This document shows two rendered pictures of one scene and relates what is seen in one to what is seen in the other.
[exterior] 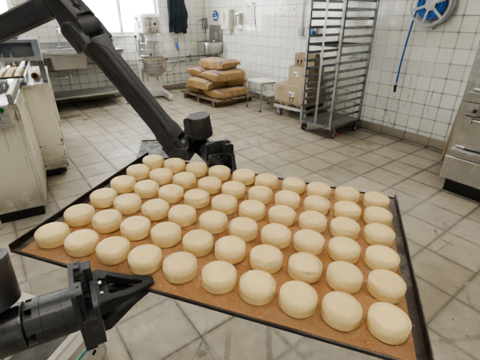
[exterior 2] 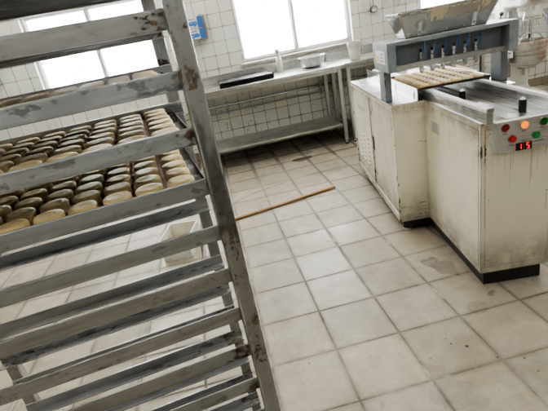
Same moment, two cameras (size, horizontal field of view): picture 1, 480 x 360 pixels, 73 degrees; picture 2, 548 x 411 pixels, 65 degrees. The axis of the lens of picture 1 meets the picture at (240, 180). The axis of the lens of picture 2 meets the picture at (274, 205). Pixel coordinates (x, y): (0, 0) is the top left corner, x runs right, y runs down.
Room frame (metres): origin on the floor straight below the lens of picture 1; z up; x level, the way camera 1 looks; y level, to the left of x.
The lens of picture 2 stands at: (-0.04, 1.62, 1.37)
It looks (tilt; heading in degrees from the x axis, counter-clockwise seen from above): 22 degrees down; 31
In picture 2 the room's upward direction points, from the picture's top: 11 degrees counter-clockwise
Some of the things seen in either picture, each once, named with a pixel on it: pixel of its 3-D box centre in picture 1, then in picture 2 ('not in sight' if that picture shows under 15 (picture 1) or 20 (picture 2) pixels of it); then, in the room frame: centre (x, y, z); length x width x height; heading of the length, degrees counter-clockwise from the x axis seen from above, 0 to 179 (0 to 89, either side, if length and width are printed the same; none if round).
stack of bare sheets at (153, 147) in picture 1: (157, 149); not in sight; (3.41, 0.92, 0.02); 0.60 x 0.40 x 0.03; 10
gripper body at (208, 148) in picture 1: (214, 156); not in sight; (0.80, 0.07, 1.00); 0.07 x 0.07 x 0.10; 28
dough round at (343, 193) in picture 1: (346, 195); not in sight; (0.60, -0.22, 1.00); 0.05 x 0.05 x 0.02
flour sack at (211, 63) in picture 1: (218, 63); not in sight; (5.96, 0.37, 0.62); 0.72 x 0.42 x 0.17; 43
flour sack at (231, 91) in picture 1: (226, 91); not in sight; (5.76, 0.22, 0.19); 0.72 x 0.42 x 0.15; 131
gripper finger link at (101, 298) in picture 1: (120, 298); not in sight; (0.33, 0.16, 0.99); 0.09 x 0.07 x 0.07; 118
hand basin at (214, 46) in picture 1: (211, 41); not in sight; (6.89, 0.56, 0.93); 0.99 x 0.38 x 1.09; 37
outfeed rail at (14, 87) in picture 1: (18, 76); (458, 78); (2.93, 1.91, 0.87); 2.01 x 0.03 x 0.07; 28
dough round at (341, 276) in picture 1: (343, 276); not in sight; (0.36, -0.15, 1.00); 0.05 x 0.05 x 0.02
